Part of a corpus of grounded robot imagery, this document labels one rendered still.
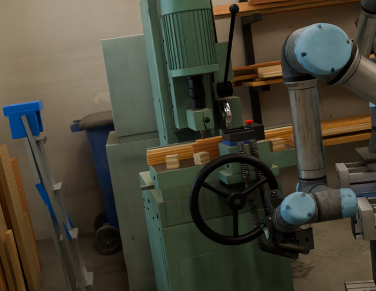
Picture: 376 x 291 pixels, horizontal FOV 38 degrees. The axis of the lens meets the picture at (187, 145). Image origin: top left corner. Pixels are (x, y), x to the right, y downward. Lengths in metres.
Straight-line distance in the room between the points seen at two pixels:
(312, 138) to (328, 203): 0.19
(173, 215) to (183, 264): 0.18
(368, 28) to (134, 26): 2.41
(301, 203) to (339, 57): 0.36
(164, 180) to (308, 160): 0.54
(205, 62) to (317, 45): 0.67
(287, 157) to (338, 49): 0.69
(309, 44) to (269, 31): 3.11
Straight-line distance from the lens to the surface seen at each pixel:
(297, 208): 1.34
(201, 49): 1.89
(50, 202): 2.58
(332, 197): 1.40
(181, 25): 1.88
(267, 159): 1.79
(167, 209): 1.83
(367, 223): 1.62
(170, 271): 1.90
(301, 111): 1.46
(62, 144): 4.31
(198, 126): 1.92
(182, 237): 1.87
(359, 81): 1.36
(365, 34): 2.20
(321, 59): 1.30
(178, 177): 1.82
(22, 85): 4.31
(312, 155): 1.48
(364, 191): 2.11
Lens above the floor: 1.26
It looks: 9 degrees down
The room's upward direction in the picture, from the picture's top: 8 degrees counter-clockwise
